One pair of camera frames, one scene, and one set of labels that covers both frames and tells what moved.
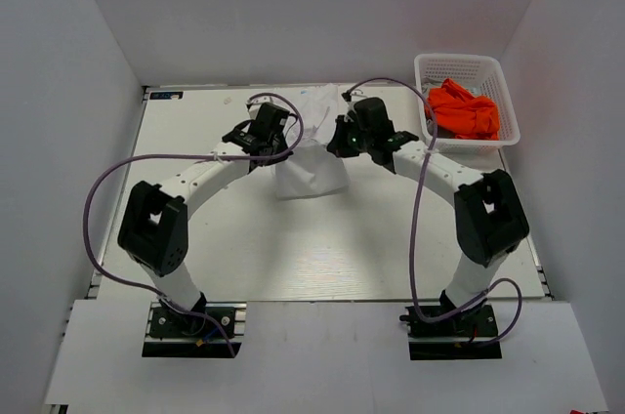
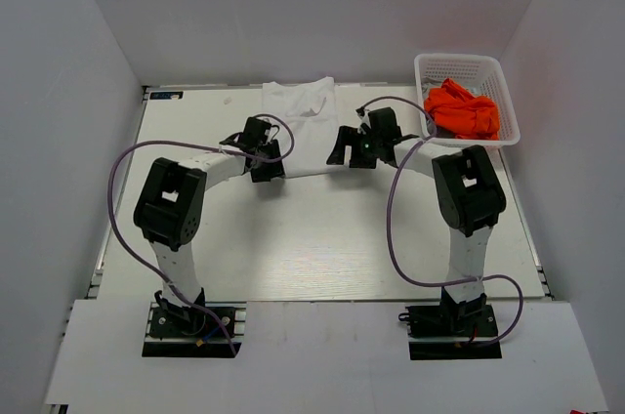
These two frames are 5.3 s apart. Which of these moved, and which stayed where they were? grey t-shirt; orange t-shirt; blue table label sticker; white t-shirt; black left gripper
Moved: white t-shirt; black left gripper
Stayed: blue table label sticker; orange t-shirt; grey t-shirt
